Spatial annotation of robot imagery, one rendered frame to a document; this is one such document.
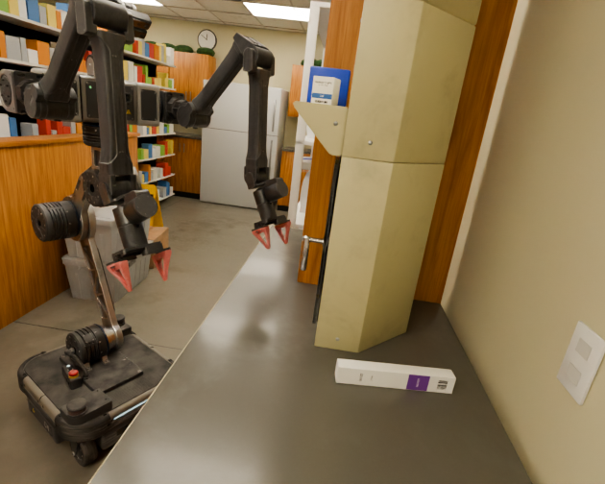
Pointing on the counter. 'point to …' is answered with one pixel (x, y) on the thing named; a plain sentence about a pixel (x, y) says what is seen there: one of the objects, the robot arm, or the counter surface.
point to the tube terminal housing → (390, 168)
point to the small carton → (326, 90)
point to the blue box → (333, 77)
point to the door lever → (307, 250)
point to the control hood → (326, 123)
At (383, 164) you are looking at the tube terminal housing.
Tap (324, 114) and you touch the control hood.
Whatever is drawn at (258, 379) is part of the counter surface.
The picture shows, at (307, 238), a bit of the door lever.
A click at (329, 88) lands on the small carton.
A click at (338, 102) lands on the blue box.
